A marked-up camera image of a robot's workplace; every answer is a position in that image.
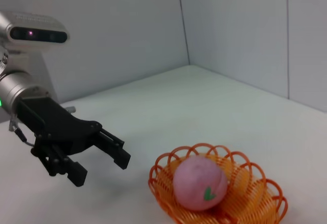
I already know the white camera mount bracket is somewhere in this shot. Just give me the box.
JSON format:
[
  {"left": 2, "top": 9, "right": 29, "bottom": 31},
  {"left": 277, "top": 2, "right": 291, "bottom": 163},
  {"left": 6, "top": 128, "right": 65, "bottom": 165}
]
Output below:
[{"left": 7, "top": 43, "right": 60, "bottom": 105}]

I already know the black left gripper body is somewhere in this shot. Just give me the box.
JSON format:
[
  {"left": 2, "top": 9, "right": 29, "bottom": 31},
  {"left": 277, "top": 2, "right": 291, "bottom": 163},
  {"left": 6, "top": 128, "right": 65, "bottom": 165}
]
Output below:
[{"left": 15, "top": 96, "right": 103, "bottom": 158}]

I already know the pink peach with green leaf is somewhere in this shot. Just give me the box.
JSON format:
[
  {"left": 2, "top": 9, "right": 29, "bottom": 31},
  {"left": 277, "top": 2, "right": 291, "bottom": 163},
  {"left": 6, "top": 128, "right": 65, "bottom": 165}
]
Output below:
[{"left": 173, "top": 156, "right": 228, "bottom": 211}]

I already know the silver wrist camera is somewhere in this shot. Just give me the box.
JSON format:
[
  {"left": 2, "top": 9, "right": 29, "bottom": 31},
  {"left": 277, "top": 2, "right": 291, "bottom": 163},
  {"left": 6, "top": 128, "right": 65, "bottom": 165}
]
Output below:
[{"left": 0, "top": 10, "right": 71, "bottom": 46}]

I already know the orange plastic wire basket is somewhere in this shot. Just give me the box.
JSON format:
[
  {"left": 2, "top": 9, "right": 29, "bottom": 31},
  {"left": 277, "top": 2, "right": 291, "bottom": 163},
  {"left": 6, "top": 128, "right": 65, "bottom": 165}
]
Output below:
[{"left": 148, "top": 143, "right": 289, "bottom": 224}]

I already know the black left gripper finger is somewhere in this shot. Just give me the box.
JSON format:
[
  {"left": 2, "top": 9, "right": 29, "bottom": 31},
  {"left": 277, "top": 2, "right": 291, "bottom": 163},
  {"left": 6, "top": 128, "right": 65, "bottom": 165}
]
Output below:
[
  {"left": 31, "top": 142, "right": 88, "bottom": 188},
  {"left": 93, "top": 128, "right": 132, "bottom": 170}
]

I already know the dark cable with black plug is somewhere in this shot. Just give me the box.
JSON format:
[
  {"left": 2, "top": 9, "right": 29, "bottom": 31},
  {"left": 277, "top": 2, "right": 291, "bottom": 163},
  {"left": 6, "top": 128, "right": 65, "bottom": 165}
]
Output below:
[{"left": 8, "top": 115, "right": 36, "bottom": 148}]

